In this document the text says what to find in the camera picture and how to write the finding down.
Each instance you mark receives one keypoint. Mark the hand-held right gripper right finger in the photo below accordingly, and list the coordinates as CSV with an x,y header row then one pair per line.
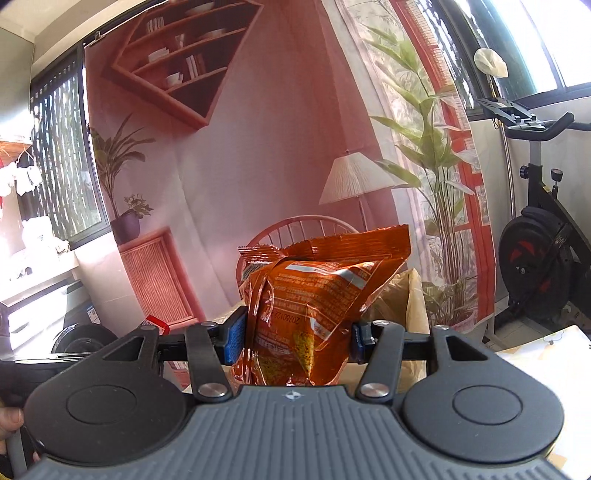
x,y
358,342

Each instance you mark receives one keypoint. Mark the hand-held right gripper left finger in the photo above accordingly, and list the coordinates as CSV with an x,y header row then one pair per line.
x,y
235,336

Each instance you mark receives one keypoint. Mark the orange snack bag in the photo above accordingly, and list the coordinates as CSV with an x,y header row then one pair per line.
x,y
314,295

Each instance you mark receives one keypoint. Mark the cardboard box with plastic liner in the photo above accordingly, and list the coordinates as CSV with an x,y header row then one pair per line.
x,y
411,304

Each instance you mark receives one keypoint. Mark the person's left hand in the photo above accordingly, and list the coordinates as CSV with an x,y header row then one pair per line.
x,y
10,419

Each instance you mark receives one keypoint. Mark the red snack packet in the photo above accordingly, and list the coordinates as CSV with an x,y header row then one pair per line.
x,y
156,324

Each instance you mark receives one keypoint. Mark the printed room backdrop cloth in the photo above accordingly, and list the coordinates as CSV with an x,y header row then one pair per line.
x,y
258,161

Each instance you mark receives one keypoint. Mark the black exercise bike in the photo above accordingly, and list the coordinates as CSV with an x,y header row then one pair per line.
x,y
531,249

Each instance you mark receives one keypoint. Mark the hanging white cloths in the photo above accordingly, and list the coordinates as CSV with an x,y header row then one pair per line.
x,y
21,177

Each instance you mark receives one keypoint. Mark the black window grille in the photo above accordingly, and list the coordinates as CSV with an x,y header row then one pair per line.
x,y
64,152

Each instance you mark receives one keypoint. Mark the white cloth cap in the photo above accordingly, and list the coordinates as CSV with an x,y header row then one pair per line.
x,y
490,62

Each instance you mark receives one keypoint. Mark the dark framed window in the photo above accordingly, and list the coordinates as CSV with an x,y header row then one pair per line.
x,y
531,46

